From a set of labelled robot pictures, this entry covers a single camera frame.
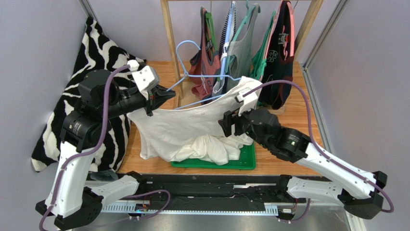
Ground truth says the light blue wire hanger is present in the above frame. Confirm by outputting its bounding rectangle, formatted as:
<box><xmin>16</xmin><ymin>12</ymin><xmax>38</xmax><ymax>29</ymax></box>
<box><xmin>165</xmin><ymin>40</ymin><xmax>243</xmax><ymax>111</ymax></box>

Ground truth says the red tank top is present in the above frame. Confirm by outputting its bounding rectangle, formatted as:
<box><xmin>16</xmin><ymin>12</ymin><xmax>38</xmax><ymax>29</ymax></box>
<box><xmin>188</xmin><ymin>7</ymin><xmax>221</xmax><ymax>100</ymax></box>

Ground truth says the green plastic hanger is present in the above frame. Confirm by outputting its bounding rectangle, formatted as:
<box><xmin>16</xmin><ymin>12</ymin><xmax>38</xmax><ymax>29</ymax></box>
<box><xmin>205</xmin><ymin>12</ymin><xmax>218</xmax><ymax>51</ymax></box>

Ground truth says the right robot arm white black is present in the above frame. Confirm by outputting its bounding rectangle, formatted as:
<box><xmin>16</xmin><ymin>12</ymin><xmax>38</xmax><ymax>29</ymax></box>
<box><xmin>218</xmin><ymin>108</ymin><xmax>387</xmax><ymax>219</ymax></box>

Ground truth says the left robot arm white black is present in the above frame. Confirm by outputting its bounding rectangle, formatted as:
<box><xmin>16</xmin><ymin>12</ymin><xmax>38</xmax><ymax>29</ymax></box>
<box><xmin>36</xmin><ymin>66</ymin><xmax>176</xmax><ymax>231</ymax></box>

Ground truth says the light blue plastic hanger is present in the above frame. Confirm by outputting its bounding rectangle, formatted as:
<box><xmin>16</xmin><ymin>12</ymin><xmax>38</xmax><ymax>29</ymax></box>
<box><xmin>219</xmin><ymin>1</ymin><xmax>236</xmax><ymax>80</ymax></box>

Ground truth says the green tank top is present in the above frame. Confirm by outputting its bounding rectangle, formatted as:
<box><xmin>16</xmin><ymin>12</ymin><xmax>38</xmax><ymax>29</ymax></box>
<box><xmin>249</xmin><ymin>11</ymin><xmax>276</xmax><ymax>80</ymax></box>

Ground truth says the navy maroon tank top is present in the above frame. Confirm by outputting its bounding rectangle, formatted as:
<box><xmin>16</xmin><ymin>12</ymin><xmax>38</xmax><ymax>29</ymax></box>
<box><xmin>259</xmin><ymin>6</ymin><xmax>294</xmax><ymax>110</ymax></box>

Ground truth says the grey tank top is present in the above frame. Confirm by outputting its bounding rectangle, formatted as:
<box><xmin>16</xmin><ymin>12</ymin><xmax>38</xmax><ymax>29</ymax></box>
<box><xmin>225</xmin><ymin>3</ymin><xmax>260</xmax><ymax>91</ymax></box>

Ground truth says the blue white striped tank top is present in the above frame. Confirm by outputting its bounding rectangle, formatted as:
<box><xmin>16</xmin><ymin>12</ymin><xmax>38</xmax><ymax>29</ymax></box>
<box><xmin>212</xmin><ymin>1</ymin><xmax>236</xmax><ymax>97</ymax></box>

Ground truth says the pink plastic hanger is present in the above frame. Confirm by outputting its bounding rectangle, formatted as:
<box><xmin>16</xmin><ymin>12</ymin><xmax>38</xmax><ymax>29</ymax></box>
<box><xmin>277</xmin><ymin>0</ymin><xmax>295</xmax><ymax>60</ymax></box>

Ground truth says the teal plastic hanger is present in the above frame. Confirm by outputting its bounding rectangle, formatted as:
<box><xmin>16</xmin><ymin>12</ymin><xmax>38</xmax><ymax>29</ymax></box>
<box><xmin>220</xmin><ymin>1</ymin><xmax>260</xmax><ymax>64</ymax></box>

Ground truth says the green plastic tray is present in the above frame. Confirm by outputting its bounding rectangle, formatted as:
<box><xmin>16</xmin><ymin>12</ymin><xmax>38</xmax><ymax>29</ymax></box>
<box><xmin>171</xmin><ymin>144</ymin><xmax>256</xmax><ymax>170</ymax></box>

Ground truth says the wooden clothes rack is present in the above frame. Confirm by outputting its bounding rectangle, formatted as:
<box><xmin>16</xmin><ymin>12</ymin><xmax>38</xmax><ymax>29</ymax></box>
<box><xmin>160</xmin><ymin>0</ymin><xmax>324</xmax><ymax>109</ymax></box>

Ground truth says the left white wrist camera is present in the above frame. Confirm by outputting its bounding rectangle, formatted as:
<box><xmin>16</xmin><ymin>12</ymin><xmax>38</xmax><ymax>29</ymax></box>
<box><xmin>127</xmin><ymin>60</ymin><xmax>160</xmax><ymax>100</ymax></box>

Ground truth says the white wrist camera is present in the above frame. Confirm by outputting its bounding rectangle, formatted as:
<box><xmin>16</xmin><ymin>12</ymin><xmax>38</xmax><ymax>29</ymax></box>
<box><xmin>235</xmin><ymin>87</ymin><xmax>261</xmax><ymax>116</ymax></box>
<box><xmin>127</xmin><ymin>60</ymin><xmax>160</xmax><ymax>100</ymax></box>

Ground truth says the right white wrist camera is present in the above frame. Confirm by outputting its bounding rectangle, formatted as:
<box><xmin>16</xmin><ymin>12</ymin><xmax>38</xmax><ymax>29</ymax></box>
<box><xmin>235</xmin><ymin>87</ymin><xmax>261</xmax><ymax>116</ymax></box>

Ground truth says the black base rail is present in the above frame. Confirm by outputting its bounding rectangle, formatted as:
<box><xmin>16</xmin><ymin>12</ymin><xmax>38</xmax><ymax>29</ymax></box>
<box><xmin>65</xmin><ymin>173</ymin><xmax>353</xmax><ymax>217</ymax></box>

